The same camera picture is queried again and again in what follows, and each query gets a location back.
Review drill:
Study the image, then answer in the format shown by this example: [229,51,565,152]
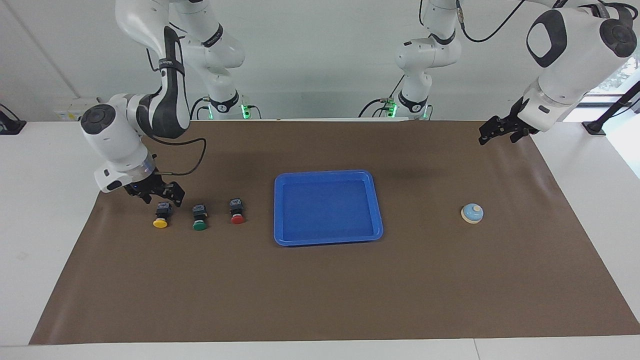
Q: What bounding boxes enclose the yellow push button switch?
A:
[152,202,174,229]

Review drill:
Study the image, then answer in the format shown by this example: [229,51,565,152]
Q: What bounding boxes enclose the green push button switch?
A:
[192,203,209,232]

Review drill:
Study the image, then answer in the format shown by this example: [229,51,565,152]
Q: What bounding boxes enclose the light blue call bell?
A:
[460,203,485,225]

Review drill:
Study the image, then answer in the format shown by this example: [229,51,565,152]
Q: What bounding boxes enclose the blue plastic tray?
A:
[273,169,384,247]

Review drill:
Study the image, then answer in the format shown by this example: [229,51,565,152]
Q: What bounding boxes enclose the black stand with angled pole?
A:
[581,80,640,136]

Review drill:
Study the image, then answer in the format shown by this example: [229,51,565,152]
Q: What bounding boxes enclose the small black stand base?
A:
[0,103,27,136]

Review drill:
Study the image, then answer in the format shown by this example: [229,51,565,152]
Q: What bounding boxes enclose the brown table mat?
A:
[29,120,640,346]

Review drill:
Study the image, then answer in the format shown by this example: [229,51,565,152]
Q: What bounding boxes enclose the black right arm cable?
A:
[146,136,207,177]

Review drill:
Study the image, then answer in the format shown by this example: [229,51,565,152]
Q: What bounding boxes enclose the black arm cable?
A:
[456,0,526,43]
[146,136,207,177]

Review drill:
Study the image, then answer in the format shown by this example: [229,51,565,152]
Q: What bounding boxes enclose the black right base cable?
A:
[190,96,213,121]

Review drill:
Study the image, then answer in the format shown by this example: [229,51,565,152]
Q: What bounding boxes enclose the black base cable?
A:
[190,96,213,121]
[358,75,406,118]

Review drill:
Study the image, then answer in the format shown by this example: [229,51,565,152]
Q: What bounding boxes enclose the white wall socket box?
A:
[54,97,104,122]

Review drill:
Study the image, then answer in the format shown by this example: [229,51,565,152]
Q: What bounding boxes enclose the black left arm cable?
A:
[456,0,526,43]

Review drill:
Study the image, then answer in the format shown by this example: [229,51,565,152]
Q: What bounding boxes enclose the window with white frame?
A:
[586,47,640,108]

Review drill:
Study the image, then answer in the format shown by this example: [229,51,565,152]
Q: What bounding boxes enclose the black left base cable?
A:
[358,75,406,118]

